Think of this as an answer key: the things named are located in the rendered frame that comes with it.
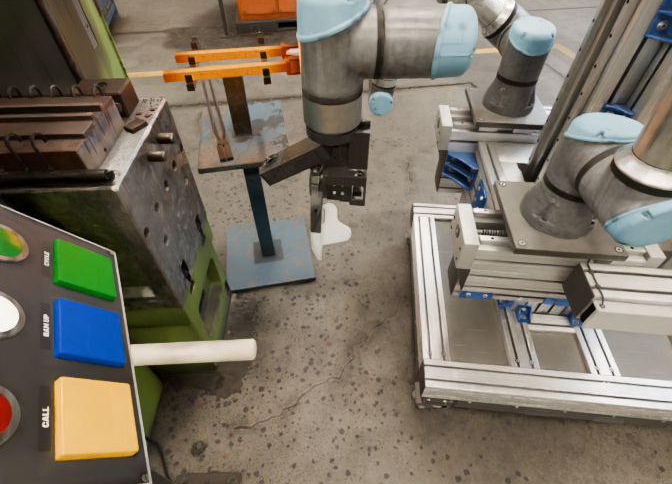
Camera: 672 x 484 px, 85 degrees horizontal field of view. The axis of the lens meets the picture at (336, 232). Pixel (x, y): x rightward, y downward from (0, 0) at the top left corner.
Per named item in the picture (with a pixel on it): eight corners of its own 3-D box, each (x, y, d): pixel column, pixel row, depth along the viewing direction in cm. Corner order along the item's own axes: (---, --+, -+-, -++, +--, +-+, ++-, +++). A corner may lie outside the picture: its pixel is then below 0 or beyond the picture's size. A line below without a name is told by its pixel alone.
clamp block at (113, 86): (140, 101, 98) (130, 77, 93) (130, 118, 92) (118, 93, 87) (94, 102, 97) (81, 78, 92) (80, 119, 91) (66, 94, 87)
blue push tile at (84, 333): (120, 312, 47) (58, 295, 41) (127, 363, 42) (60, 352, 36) (109, 321, 47) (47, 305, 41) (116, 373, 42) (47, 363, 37)
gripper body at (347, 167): (364, 211, 54) (369, 140, 46) (306, 207, 55) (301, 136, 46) (366, 178, 60) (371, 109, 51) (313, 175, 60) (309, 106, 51)
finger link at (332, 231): (348, 267, 55) (352, 205, 53) (308, 264, 55) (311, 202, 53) (349, 261, 58) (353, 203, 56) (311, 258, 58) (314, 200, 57)
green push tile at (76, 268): (112, 258, 53) (57, 236, 47) (118, 298, 49) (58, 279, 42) (103, 266, 53) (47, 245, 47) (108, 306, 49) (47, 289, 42)
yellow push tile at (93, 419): (130, 382, 41) (60, 374, 35) (140, 451, 36) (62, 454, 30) (118, 392, 41) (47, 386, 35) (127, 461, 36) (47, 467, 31)
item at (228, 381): (276, 280, 170) (275, 279, 169) (266, 415, 130) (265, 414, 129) (189, 284, 168) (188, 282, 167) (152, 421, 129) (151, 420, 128)
